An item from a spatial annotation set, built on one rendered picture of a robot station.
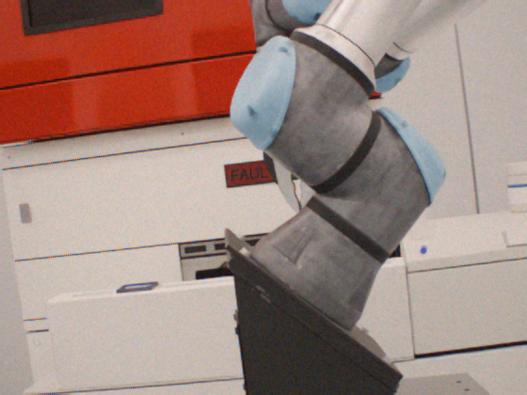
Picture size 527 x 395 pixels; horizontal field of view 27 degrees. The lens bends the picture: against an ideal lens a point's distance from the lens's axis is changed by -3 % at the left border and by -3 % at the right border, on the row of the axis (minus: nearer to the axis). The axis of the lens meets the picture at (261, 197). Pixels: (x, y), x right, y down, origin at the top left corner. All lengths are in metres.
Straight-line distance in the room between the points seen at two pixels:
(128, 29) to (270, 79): 1.08
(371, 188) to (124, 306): 0.56
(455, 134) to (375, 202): 2.49
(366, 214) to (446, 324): 0.43
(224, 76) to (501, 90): 1.70
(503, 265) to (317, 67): 0.55
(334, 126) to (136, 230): 1.13
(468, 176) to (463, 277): 2.12
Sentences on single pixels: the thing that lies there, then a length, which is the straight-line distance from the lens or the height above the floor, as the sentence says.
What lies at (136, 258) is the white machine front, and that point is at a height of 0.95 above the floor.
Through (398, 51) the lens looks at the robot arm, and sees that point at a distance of 1.58.
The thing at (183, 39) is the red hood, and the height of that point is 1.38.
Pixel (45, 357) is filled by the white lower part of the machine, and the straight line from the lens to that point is 2.41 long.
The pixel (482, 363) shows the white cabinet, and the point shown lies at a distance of 1.67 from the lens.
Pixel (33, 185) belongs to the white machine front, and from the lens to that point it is 2.37.
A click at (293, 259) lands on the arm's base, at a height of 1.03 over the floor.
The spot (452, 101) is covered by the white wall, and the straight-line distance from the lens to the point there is 3.74.
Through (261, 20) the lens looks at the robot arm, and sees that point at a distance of 1.67.
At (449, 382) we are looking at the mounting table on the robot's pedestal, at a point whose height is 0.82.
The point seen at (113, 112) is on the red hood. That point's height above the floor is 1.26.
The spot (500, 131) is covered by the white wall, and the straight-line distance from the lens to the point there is 3.76.
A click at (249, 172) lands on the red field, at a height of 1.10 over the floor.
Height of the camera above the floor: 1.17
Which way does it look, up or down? 3 degrees down
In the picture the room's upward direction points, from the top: 7 degrees counter-clockwise
